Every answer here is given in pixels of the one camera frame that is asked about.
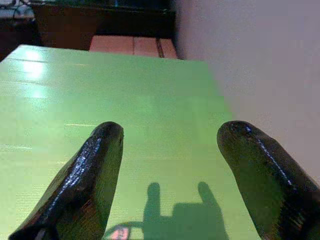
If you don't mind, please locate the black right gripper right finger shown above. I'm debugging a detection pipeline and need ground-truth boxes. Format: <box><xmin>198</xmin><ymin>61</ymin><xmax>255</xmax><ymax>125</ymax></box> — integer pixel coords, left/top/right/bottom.
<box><xmin>216</xmin><ymin>120</ymin><xmax>320</xmax><ymax>240</ymax></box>

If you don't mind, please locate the green table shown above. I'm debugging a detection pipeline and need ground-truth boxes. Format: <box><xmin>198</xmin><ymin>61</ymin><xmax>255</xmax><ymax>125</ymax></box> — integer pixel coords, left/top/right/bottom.
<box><xmin>0</xmin><ymin>44</ymin><xmax>262</xmax><ymax>240</ymax></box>

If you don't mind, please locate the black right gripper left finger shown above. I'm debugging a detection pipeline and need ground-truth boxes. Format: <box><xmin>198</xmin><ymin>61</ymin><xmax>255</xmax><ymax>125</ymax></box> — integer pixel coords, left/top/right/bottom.
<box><xmin>8</xmin><ymin>121</ymin><xmax>125</xmax><ymax>240</ymax></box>

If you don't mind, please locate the dark desk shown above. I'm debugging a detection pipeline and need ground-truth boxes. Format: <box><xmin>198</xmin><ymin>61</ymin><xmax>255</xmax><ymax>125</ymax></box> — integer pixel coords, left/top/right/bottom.
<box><xmin>31</xmin><ymin>0</ymin><xmax>176</xmax><ymax>52</ymax></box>

